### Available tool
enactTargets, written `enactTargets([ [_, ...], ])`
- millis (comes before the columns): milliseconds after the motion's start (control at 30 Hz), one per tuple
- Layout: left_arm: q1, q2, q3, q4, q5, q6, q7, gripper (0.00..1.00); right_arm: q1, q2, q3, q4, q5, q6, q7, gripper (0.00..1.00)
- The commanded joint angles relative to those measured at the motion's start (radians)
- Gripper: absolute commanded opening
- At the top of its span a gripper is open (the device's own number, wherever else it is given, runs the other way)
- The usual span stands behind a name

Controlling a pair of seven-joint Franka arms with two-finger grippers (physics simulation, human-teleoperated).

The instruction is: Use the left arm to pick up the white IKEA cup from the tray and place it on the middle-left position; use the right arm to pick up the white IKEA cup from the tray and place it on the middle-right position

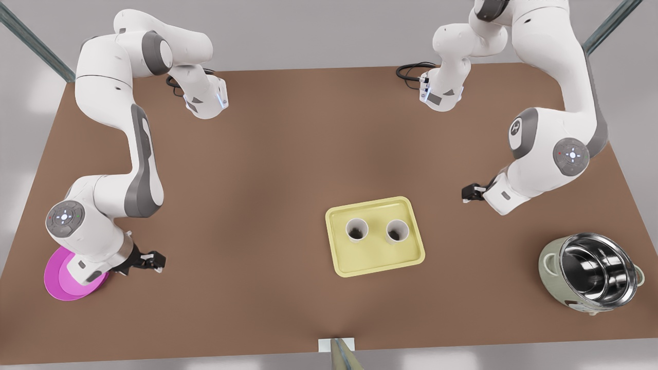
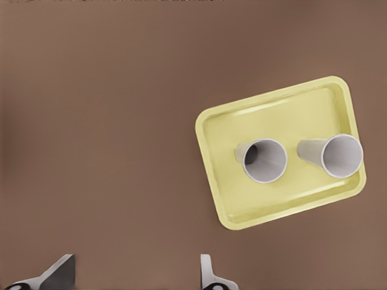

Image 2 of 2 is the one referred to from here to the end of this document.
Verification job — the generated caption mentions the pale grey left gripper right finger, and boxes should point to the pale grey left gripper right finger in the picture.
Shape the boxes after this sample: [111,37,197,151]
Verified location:
[200,254,238,290]

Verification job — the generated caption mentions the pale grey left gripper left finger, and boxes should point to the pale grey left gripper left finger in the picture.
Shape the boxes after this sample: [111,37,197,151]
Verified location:
[1,254,76,290]

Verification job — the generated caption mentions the pale yellow rectangular tray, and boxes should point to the pale yellow rectangular tray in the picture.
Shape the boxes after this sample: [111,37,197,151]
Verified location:
[195,75,367,231]

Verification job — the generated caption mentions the white IKEA cup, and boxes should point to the white IKEA cup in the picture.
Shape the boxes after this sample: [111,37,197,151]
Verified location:
[296,134,364,179]
[235,138,288,184]

